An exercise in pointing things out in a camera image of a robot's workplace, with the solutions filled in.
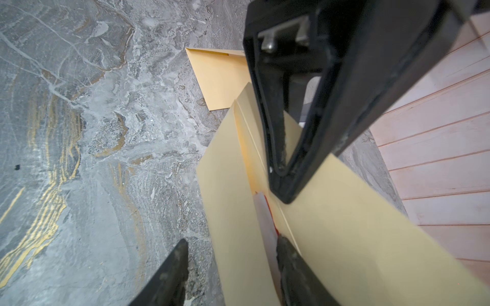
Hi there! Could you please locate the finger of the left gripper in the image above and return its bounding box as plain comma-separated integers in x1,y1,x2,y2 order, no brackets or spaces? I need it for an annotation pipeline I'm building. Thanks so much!
243,1,479,204

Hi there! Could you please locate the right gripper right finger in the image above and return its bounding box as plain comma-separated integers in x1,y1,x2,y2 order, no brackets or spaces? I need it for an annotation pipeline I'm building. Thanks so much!
276,235,339,306

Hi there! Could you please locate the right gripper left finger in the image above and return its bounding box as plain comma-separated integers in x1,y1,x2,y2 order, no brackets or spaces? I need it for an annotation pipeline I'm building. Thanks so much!
129,238,189,306

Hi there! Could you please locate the red bordered card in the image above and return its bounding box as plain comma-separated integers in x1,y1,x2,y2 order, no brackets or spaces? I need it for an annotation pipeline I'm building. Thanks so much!
253,192,283,303

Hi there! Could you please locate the yellow envelope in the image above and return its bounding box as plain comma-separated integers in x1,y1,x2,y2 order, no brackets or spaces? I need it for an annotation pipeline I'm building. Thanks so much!
186,48,251,111
197,84,489,305

